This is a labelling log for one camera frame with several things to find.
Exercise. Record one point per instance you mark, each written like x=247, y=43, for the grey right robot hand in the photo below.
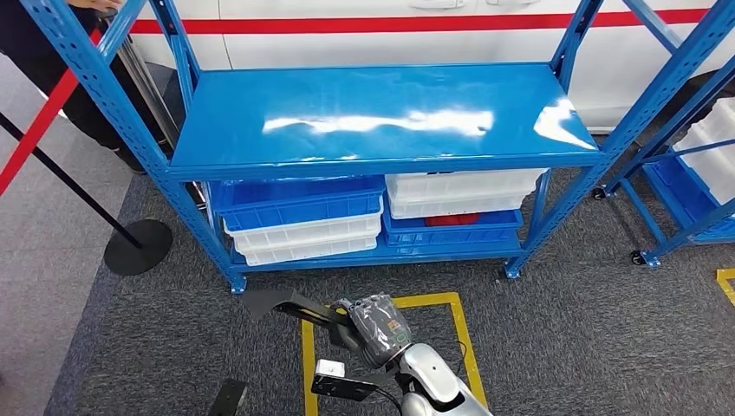
x=379, y=330

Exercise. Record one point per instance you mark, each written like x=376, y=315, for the red item in crate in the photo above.
x=453, y=220

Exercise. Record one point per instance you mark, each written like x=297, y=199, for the red barrier belt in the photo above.
x=40, y=126

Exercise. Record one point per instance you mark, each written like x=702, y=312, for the black caster wheel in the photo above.
x=638, y=258

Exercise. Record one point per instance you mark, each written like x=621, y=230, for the person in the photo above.
x=34, y=52

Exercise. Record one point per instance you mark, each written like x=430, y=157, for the silver metal bar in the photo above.
x=143, y=86

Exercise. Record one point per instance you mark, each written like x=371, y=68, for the black plastic plate frame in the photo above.
x=270, y=300

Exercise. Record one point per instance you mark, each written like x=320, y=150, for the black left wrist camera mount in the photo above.
x=229, y=399

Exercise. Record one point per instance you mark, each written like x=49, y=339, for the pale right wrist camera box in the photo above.
x=339, y=387

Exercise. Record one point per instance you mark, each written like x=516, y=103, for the blue wheeled shelf rack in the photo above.
x=652, y=259

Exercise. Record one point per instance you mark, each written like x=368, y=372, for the black stanchion with round base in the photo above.
x=138, y=247

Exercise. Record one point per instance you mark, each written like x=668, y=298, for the person's hand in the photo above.
x=92, y=4

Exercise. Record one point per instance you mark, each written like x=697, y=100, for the white car with red stripe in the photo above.
x=402, y=46

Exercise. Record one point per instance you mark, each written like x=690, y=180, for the blue metal shelf rack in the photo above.
x=373, y=103

